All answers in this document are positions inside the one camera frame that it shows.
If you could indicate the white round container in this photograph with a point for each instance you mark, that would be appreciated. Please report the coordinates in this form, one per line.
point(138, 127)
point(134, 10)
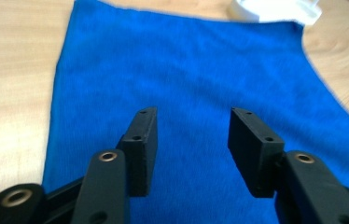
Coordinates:
point(275, 11)

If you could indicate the blue cloth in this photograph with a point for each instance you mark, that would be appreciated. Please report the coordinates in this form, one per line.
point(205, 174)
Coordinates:
point(194, 77)

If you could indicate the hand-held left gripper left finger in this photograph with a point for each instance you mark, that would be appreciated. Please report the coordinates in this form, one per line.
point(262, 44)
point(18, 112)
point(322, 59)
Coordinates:
point(138, 155)

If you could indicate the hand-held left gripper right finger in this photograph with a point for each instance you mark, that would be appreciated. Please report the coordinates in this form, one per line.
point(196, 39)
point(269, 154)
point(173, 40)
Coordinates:
point(256, 155)

